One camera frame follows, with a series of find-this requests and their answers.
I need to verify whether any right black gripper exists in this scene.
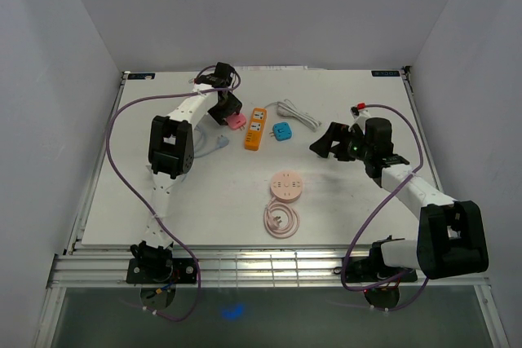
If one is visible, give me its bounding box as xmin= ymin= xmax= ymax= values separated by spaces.
xmin=309 ymin=122 xmax=372 ymax=162

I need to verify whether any pink plug adapter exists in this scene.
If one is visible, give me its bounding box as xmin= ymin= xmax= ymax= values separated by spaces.
xmin=226 ymin=113 xmax=246 ymax=130

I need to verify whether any blue plug adapter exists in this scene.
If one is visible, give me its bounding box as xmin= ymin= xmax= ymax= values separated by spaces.
xmin=270 ymin=121 xmax=293 ymax=142

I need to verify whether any pink round power socket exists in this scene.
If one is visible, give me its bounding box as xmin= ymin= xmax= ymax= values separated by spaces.
xmin=269 ymin=170 xmax=303 ymax=203

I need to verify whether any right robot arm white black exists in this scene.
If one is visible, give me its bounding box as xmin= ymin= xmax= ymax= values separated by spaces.
xmin=309 ymin=117 xmax=489 ymax=281

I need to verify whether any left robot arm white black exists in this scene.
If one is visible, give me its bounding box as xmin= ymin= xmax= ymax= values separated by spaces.
xmin=130 ymin=62 xmax=242 ymax=283

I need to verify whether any orange power strip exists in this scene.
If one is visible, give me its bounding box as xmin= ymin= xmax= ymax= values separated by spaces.
xmin=244 ymin=108 xmax=268 ymax=151

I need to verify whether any right black corner label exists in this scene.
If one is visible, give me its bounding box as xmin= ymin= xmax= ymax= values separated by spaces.
xmin=371 ymin=70 xmax=400 ymax=77

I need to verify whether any black corner label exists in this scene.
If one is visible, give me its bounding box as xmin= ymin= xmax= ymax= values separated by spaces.
xmin=126 ymin=73 xmax=156 ymax=80
xmin=371 ymin=70 xmax=400 ymax=77

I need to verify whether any left black corner label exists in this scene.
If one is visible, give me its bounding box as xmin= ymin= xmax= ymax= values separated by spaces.
xmin=126 ymin=73 xmax=156 ymax=80

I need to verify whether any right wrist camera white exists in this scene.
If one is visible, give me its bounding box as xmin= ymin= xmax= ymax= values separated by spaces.
xmin=350 ymin=103 xmax=372 ymax=128

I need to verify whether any white bundled power cord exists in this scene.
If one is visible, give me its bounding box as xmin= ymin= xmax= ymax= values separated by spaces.
xmin=263 ymin=99 xmax=322 ymax=133

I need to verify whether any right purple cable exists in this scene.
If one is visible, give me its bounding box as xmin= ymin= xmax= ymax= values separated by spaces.
xmin=340 ymin=103 xmax=430 ymax=311

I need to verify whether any purple cable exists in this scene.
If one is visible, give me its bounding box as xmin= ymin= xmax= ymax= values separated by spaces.
xmin=105 ymin=65 xmax=241 ymax=323
xmin=340 ymin=103 xmax=430 ymax=311

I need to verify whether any pink coiled socket cord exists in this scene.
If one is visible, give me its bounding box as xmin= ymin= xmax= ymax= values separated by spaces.
xmin=263 ymin=196 xmax=302 ymax=239

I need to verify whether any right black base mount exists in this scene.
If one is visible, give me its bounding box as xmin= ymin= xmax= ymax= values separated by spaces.
xmin=345 ymin=256 xmax=405 ymax=283

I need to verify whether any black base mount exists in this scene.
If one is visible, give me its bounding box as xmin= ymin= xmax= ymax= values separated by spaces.
xmin=126 ymin=258 xmax=197 ymax=284
xmin=345 ymin=256 xmax=405 ymax=283

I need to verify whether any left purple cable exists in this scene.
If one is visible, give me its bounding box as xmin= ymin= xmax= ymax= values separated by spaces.
xmin=105 ymin=65 xmax=241 ymax=323

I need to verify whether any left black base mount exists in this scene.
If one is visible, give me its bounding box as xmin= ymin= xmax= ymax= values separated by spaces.
xmin=126 ymin=258 xmax=197 ymax=284

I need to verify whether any aluminium frame rail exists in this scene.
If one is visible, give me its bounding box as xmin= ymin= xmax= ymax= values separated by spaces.
xmin=46 ymin=248 xmax=490 ymax=289

